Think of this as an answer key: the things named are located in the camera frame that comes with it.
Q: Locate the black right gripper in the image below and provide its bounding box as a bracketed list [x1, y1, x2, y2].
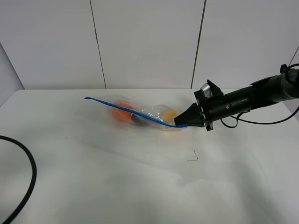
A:
[174, 80, 224, 131]

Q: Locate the clear zip bag blue zipper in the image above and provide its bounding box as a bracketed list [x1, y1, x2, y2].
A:
[84, 95, 187, 131]

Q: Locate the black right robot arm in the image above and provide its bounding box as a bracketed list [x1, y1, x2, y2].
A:
[174, 64, 299, 131]

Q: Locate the yellow toy lemon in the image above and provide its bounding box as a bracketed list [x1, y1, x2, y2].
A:
[162, 109, 177, 125]

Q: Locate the purple toy eggplant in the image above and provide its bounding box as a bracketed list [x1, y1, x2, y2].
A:
[131, 114, 149, 127]

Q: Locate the orange toy fruit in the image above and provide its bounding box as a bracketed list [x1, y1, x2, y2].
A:
[111, 100, 133, 122]

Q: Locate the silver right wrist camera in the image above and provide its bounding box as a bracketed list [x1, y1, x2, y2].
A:
[200, 83, 213, 98]

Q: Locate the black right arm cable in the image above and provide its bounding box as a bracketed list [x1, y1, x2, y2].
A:
[219, 46, 299, 128]

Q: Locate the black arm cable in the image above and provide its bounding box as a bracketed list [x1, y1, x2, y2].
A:
[219, 46, 299, 128]
[0, 135, 37, 224]

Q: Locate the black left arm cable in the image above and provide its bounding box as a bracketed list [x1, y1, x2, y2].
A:
[0, 135, 37, 224]

